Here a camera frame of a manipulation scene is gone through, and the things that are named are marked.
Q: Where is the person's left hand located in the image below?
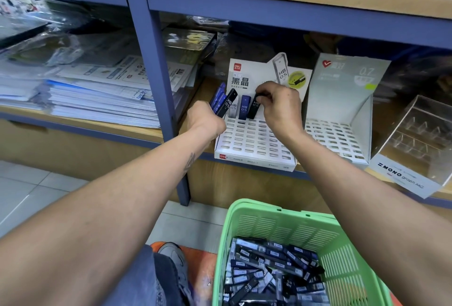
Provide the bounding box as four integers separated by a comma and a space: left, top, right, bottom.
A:
185, 99, 227, 141

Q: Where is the person's right hand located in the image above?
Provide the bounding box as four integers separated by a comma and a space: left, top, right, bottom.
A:
254, 81, 306, 144

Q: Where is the white display box red label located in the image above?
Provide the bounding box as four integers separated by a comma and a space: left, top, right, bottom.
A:
214, 53, 313, 172

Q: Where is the pale green display box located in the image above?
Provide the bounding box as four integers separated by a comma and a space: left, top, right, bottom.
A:
300, 53, 391, 167

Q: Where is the green plastic basket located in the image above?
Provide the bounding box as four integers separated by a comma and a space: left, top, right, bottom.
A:
212, 198, 394, 306

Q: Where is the clear plastic display box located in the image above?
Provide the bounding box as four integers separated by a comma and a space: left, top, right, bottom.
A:
369, 94, 452, 199

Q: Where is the pile of lead cases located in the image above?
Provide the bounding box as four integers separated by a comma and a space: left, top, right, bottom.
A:
222, 236, 331, 306

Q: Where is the person's left forearm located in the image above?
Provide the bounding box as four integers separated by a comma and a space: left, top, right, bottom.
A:
0, 129, 216, 306

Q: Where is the person's right forearm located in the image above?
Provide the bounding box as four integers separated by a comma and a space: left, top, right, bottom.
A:
286, 133, 452, 306

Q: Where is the stack of wrapped paper packs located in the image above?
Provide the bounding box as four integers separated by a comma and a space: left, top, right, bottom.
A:
0, 0, 216, 130

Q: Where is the grey sneaker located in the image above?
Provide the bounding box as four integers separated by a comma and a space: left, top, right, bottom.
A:
157, 242, 195, 306

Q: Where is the colourful printed mat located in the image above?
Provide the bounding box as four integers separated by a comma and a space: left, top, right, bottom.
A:
150, 241, 221, 306

